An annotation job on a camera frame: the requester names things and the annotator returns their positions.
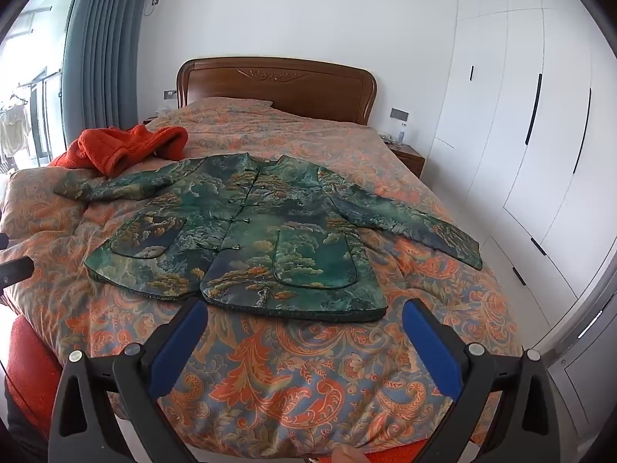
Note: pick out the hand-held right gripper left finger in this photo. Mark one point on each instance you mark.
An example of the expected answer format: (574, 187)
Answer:
(179, 347)

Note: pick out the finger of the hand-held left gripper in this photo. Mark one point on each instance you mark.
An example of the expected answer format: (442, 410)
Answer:
(3, 240)
(17, 270)

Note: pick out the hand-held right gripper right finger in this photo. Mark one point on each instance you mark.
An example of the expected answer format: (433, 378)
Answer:
(433, 349)

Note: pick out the green patterned jacket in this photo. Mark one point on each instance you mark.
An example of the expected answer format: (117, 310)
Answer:
(289, 251)

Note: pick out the red fleece bed sheet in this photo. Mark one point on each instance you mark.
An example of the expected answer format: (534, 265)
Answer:
(33, 371)

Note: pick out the orange paisley bedspread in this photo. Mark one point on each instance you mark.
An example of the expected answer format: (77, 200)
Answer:
(289, 371)

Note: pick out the hanging laundry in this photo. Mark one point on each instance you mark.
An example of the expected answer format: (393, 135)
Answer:
(14, 128)

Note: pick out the orange fleece garment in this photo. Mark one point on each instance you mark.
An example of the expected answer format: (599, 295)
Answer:
(111, 147)

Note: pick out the glass balcony door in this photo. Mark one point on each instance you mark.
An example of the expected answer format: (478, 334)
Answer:
(33, 58)

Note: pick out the wooden nightstand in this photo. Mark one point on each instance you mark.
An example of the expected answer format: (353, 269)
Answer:
(409, 156)

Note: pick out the grey-blue curtain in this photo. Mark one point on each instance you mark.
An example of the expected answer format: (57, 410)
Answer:
(106, 58)

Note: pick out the white bottle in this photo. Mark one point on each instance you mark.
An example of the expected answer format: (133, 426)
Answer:
(403, 131)

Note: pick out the white wardrobe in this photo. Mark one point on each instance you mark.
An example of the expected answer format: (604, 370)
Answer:
(520, 130)

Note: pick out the paisley pillow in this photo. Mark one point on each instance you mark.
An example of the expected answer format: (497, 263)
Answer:
(226, 104)

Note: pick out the wooden bed headboard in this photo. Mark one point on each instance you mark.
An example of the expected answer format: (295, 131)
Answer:
(274, 87)

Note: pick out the bedside wall socket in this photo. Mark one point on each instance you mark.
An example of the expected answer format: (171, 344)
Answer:
(169, 94)

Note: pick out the grey wall switch panel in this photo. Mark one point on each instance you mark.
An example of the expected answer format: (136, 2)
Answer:
(400, 114)

